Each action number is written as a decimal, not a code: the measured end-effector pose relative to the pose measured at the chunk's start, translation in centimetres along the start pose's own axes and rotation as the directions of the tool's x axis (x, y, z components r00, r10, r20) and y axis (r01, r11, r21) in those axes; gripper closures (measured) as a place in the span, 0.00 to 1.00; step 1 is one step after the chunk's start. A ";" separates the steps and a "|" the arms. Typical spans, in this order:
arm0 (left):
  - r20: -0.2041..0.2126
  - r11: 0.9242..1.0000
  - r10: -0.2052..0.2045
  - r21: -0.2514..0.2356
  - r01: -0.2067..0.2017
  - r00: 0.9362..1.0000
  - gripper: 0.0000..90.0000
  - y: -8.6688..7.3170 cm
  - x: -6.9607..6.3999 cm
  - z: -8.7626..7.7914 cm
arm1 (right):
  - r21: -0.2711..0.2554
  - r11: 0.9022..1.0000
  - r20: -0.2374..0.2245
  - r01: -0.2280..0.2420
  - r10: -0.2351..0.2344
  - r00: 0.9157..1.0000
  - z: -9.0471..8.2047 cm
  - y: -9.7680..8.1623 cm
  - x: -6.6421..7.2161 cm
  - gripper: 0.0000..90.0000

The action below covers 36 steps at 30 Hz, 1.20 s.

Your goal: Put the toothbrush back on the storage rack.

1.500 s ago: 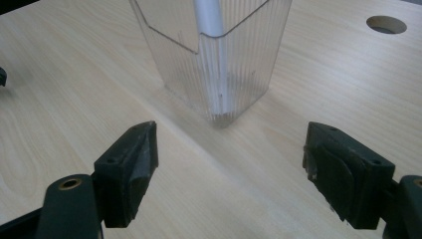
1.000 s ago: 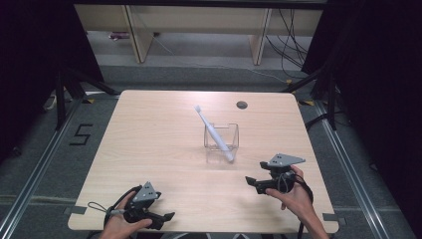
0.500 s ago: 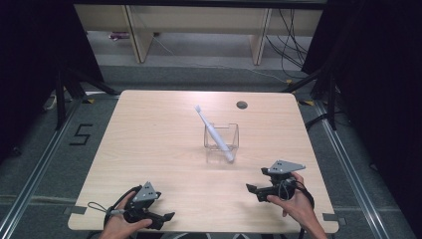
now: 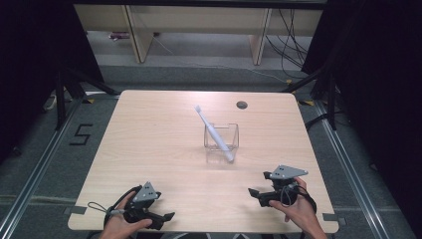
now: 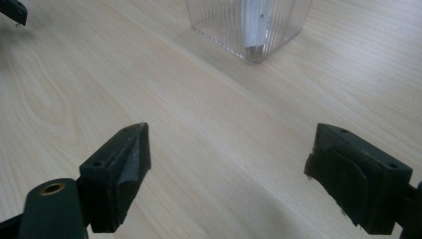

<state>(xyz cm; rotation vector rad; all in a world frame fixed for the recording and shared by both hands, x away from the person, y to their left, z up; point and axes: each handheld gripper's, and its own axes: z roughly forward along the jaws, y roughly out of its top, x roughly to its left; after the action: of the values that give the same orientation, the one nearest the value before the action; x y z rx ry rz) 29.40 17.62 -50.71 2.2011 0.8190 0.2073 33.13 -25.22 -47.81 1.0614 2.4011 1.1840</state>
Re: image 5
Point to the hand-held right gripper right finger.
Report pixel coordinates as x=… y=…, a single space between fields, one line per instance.
x=358 y=179

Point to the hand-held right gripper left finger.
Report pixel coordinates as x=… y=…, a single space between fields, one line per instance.
x=112 y=179

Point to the clear ribbed plastic container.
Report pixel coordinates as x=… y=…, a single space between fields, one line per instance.
x=249 y=26

